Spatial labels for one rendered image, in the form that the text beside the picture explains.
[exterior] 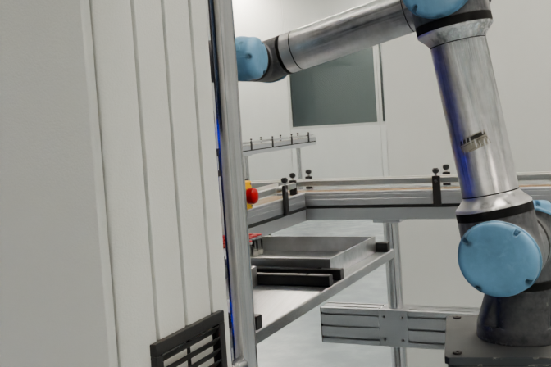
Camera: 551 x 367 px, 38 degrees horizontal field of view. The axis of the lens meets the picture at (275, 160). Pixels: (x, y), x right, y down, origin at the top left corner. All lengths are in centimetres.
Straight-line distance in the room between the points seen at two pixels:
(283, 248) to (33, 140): 121
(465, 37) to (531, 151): 183
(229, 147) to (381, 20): 64
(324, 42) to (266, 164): 922
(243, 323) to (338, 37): 71
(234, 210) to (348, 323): 187
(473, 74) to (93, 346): 75
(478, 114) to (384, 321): 149
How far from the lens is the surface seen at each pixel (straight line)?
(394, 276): 260
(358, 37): 142
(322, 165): 1030
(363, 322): 265
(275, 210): 240
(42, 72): 66
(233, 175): 82
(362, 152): 1010
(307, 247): 179
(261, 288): 145
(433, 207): 249
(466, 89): 122
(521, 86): 303
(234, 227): 82
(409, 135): 312
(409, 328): 262
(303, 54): 146
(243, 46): 137
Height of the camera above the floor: 118
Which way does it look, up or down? 3 degrees down
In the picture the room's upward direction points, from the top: 4 degrees counter-clockwise
